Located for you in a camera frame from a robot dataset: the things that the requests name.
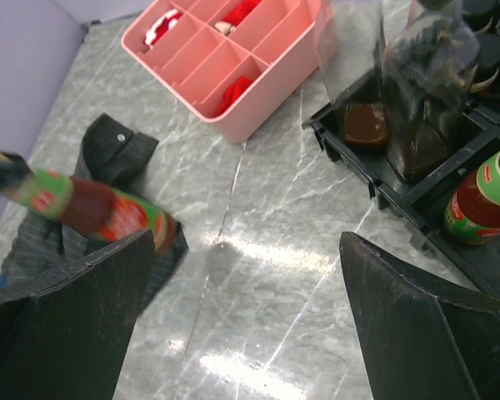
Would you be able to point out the red santa sock middle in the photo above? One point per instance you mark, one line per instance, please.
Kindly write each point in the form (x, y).
(226, 25)

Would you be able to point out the sauce bottle yellow cap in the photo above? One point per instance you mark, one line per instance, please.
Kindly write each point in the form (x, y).
(95, 209)
(472, 215)

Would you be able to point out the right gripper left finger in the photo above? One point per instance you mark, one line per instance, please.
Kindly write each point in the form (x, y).
(64, 334)

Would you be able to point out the red santa sock left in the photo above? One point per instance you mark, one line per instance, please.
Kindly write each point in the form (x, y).
(162, 25)

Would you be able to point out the glass oil bottle gold spout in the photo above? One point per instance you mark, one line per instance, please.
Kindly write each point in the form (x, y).
(427, 73)

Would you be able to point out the black cloth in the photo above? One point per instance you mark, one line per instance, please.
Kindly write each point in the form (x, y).
(112, 154)

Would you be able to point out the dark spice jar black lid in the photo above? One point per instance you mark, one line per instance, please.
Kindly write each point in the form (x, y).
(488, 62)

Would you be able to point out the red santa sock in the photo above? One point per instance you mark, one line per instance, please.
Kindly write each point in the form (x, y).
(162, 25)
(226, 25)

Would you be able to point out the pink divided organizer tray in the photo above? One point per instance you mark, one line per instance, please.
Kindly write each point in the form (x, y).
(273, 46)

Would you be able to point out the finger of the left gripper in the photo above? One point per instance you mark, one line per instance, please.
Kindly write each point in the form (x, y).
(14, 173)

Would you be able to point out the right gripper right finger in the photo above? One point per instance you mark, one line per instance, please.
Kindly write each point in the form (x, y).
(422, 337)

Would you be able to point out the black compartment bin rack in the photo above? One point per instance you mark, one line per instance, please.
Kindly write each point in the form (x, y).
(423, 203)

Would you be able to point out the red sock front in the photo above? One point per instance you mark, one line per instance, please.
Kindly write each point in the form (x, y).
(233, 93)

